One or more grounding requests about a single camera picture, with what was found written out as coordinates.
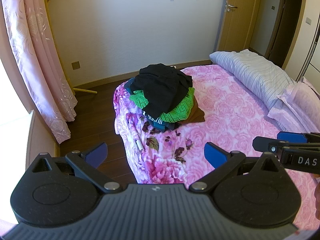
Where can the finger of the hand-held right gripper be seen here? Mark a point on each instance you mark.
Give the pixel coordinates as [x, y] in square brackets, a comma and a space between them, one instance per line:
[265, 143]
[292, 137]

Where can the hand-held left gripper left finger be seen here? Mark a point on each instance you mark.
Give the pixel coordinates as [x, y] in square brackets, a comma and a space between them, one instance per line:
[97, 153]

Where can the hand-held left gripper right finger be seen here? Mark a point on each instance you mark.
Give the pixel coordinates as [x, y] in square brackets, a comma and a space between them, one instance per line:
[215, 155]

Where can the black garment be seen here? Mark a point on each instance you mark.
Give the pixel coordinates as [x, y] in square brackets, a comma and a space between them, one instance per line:
[160, 90]

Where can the pink rose blanket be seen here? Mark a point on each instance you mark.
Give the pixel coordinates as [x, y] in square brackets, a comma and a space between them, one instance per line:
[245, 120]

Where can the pink satin pillow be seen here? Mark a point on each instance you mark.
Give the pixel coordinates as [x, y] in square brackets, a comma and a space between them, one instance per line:
[297, 100]

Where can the small white cylinder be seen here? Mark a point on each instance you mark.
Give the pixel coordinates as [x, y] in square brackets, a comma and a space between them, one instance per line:
[139, 145]

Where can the brown garment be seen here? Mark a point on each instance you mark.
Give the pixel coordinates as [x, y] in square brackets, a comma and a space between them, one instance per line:
[197, 113]

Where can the green knit garment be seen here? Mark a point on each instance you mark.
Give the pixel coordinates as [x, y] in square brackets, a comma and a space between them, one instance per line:
[181, 108]

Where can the dark blue garment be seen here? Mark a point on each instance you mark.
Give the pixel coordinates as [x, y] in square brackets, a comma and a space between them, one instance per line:
[160, 125]

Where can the wooden coat rack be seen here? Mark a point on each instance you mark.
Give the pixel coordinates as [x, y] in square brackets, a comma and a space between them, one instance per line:
[85, 90]

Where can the striped quilt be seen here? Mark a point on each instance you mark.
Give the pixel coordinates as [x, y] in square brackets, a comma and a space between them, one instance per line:
[257, 75]

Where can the cream wardrobe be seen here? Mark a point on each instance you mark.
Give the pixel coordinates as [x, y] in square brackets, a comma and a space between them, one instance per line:
[310, 55]

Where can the dark wooden door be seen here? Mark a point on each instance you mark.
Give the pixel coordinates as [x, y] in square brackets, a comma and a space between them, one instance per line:
[282, 25]

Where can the light wooden door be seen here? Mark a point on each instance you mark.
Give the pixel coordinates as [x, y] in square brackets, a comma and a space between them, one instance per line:
[240, 22]

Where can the pink curtain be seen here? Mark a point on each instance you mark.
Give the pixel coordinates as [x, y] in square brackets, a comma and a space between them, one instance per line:
[32, 42]

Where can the beige wall socket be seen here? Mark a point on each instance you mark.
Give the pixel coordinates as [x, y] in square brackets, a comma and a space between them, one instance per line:
[75, 65]

